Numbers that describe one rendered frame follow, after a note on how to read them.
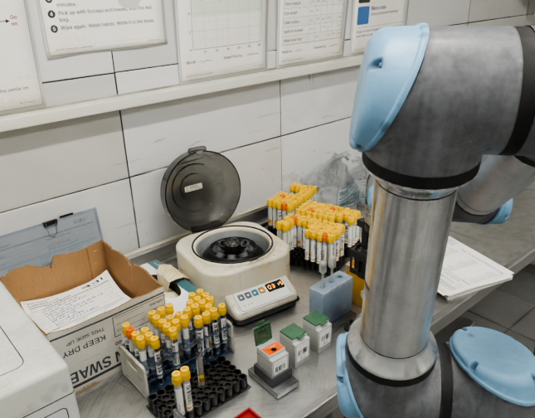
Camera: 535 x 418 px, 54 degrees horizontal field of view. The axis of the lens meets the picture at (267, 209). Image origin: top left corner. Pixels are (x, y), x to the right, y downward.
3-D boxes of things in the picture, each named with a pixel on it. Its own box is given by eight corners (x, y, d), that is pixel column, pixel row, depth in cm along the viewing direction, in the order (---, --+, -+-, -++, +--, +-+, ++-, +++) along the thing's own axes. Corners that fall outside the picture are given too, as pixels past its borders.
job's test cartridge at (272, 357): (272, 386, 99) (271, 358, 96) (257, 372, 102) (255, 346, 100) (289, 376, 101) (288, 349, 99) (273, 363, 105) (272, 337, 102)
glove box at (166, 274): (173, 343, 113) (169, 306, 110) (121, 298, 130) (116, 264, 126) (220, 320, 121) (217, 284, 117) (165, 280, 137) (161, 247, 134)
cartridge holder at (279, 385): (277, 400, 98) (277, 385, 96) (248, 374, 104) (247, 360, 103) (299, 386, 101) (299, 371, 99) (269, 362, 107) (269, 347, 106)
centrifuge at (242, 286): (223, 335, 116) (220, 287, 111) (170, 277, 139) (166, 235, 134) (312, 300, 127) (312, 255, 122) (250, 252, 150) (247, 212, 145)
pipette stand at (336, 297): (328, 336, 114) (328, 297, 110) (303, 323, 119) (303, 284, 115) (356, 317, 120) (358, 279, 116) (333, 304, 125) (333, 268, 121)
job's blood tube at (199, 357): (201, 396, 98) (197, 352, 94) (197, 392, 99) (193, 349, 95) (207, 393, 99) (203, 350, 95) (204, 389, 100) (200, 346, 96)
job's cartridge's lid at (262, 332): (254, 325, 98) (252, 324, 99) (256, 347, 100) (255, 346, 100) (269, 317, 100) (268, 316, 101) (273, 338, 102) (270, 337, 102)
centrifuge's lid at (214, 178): (159, 155, 127) (148, 151, 134) (174, 251, 135) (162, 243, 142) (237, 139, 138) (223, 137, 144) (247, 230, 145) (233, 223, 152)
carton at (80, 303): (60, 403, 98) (44, 336, 92) (10, 333, 118) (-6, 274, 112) (174, 345, 113) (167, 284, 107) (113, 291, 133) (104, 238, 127)
